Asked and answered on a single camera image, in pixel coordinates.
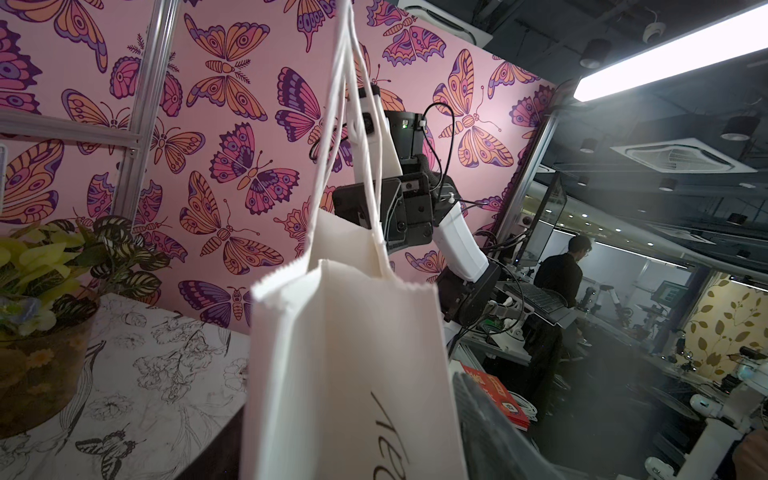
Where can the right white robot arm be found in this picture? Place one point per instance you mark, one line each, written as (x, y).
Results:
(467, 280)

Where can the computer monitor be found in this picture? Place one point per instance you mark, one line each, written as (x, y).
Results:
(538, 234)

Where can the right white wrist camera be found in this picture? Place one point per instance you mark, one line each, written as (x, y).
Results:
(370, 137)

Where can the green potted plant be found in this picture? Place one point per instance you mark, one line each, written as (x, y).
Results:
(53, 277)

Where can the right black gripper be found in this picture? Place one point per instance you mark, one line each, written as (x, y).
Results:
(411, 208)

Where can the aluminium frame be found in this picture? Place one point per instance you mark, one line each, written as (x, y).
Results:
(136, 139)

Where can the red book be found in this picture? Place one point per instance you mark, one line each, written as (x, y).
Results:
(501, 397)

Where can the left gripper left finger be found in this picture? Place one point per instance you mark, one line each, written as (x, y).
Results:
(220, 460)

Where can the person in black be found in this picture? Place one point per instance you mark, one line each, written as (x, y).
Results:
(563, 275)

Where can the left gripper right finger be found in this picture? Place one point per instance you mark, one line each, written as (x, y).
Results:
(493, 447)

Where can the white paper bag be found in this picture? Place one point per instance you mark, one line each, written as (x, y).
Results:
(348, 373)

